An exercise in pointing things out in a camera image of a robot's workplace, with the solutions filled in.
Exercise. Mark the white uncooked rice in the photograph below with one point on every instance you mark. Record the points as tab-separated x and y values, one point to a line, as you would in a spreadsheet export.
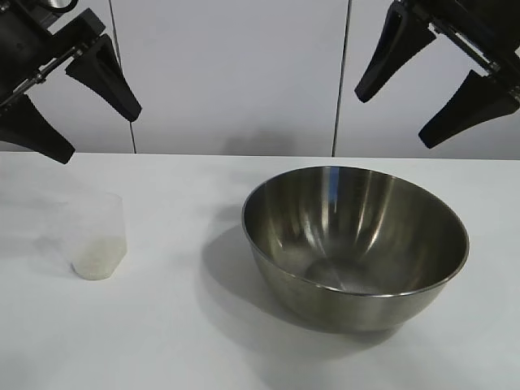
97	260

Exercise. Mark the clear plastic measuring cup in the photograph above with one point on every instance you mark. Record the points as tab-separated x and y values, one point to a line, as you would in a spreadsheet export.
101	219

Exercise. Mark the stainless steel mixing bowl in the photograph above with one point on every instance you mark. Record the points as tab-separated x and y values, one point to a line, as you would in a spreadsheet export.
325	227

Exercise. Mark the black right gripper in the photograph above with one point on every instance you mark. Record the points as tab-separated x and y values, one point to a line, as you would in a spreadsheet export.
487	24

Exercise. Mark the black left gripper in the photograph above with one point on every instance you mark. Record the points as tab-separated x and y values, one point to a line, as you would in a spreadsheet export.
20	36

